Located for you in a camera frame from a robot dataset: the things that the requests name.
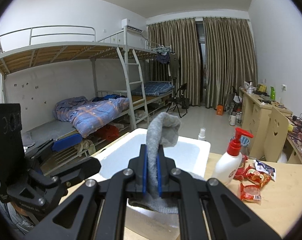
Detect left brown curtain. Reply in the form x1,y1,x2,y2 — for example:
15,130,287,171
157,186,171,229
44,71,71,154
148,18,200,106

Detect white blue snack wrapper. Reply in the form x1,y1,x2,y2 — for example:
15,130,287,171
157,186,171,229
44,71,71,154
254,160,276,181

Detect desk with patterned cloth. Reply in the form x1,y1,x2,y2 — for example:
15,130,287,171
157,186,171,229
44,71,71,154
287,115,302,164

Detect white metal bunk bed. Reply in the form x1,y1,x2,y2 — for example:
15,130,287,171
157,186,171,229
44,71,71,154
0,25,173,173

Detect white red pump lotion bottle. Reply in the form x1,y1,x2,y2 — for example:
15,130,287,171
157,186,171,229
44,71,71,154
211,127,254,185

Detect smiley wooden chair back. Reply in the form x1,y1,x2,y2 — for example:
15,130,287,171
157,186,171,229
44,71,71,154
263,107,289,163

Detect white floor mug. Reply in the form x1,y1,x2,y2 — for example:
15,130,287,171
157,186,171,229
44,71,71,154
229,115,236,126

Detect far wooden desk drawers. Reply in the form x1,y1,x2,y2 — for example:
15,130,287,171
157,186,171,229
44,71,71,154
240,88,293,159

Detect red snack packet pile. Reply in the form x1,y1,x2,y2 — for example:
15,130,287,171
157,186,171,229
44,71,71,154
234,155,271,188

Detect black folding chair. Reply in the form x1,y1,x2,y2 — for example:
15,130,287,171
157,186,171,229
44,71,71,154
166,83,189,118

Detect red snack packet front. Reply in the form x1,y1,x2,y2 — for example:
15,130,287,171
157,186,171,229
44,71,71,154
239,183,261,204

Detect green bottle on desk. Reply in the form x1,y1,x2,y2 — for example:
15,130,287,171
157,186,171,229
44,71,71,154
270,86,275,101

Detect blue plaid quilt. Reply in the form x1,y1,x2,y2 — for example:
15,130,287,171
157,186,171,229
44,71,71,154
53,96,129,138

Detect grey sock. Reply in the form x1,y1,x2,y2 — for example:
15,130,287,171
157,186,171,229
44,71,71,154
129,112,207,214

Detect brown curtain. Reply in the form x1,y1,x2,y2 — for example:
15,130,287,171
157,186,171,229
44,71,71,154
203,17,258,108
148,18,200,106

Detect white foam box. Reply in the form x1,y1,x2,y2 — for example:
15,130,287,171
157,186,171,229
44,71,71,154
95,127,211,239

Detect right brown curtain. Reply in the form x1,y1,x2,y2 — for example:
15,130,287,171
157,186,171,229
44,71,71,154
203,17,258,108

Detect orange floor container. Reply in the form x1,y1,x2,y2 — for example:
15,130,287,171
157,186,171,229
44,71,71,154
216,105,224,116

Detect white air conditioner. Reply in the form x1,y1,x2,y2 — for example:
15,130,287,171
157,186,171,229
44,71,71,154
121,18,143,34

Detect small white spray bottle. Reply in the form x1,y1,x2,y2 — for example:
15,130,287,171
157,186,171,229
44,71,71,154
198,128,206,141

